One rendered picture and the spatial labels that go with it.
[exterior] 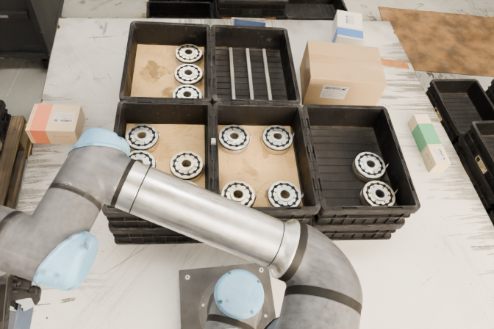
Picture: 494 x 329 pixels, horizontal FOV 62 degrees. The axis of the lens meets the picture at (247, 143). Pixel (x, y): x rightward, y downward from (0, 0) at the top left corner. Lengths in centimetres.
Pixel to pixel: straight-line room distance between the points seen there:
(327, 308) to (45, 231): 38
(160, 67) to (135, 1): 181
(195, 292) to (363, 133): 79
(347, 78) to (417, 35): 198
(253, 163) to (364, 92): 59
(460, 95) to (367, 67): 116
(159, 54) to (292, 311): 124
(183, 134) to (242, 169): 24
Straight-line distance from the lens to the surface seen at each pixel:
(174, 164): 130
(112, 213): 116
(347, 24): 204
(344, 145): 147
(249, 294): 102
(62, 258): 56
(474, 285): 157
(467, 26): 394
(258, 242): 62
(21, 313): 90
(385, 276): 144
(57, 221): 57
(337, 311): 62
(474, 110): 276
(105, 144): 61
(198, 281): 125
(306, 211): 118
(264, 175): 133
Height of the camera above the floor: 194
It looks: 53 degrees down
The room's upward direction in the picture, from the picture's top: 10 degrees clockwise
